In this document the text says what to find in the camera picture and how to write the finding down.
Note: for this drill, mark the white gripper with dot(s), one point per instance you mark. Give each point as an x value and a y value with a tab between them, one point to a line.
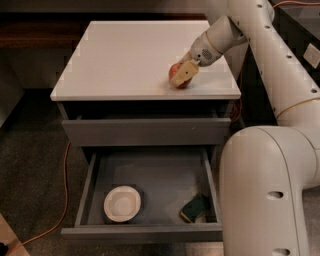
203	50

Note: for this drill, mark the red apple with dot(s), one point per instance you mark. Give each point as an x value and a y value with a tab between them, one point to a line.
174	68

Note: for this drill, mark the grey drawer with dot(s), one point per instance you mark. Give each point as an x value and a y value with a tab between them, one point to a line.
167	178
147	132

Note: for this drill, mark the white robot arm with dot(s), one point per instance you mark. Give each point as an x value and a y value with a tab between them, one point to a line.
263	169

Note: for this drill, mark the grey drawer cabinet white top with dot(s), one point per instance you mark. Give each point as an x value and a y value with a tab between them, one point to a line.
120	70

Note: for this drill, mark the grey top drawer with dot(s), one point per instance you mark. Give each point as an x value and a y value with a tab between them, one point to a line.
147	132

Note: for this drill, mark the green yellow sponge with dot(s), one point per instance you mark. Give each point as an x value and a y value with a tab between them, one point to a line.
195	208

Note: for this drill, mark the white ceramic bowl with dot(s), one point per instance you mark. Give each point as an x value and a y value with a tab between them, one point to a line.
122	204

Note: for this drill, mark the dark wooden shelf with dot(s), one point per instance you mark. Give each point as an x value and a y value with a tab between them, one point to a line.
64	30

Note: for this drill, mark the white wall outlet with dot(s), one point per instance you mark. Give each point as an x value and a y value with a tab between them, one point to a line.
312	55

